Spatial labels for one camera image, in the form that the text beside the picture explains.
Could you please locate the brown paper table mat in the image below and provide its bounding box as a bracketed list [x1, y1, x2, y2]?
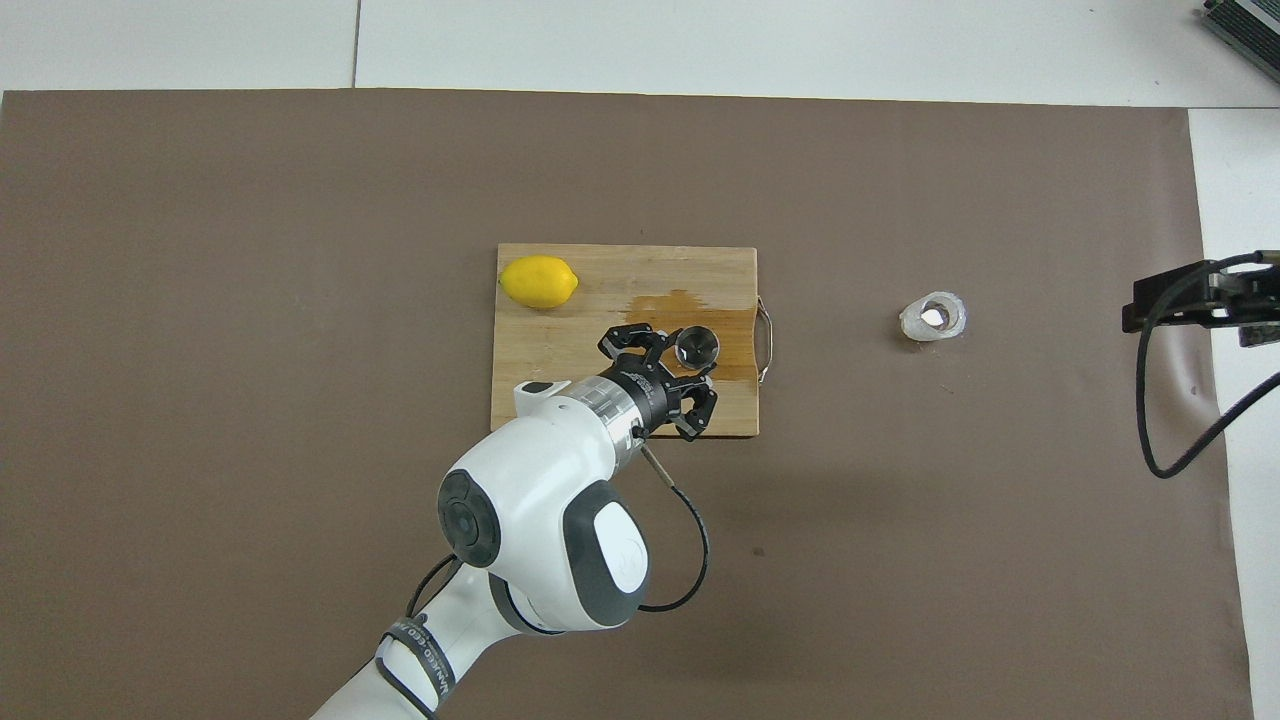
[0, 88, 1256, 720]

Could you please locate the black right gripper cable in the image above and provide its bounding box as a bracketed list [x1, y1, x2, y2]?
[1135, 252, 1280, 479]

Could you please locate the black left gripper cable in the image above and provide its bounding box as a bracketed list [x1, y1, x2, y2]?
[405, 443, 712, 621]

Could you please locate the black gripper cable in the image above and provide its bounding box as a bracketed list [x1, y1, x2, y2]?
[405, 443, 712, 621]
[1135, 252, 1280, 479]

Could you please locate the yellow lemon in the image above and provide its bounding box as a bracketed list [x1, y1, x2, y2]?
[499, 255, 580, 310]

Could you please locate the wooden cutting board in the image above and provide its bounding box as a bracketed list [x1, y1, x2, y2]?
[490, 243, 776, 438]

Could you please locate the steel double jigger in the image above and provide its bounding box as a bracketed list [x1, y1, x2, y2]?
[675, 325, 722, 373]

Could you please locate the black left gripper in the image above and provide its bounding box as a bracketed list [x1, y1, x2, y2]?
[598, 322, 719, 443]

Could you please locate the white small cup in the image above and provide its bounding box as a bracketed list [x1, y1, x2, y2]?
[898, 290, 969, 344]

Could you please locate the grey metal device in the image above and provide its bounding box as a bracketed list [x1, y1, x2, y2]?
[1195, 0, 1280, 83]

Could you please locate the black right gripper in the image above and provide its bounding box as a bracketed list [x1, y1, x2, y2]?
[1122, 250, 1280, 349]

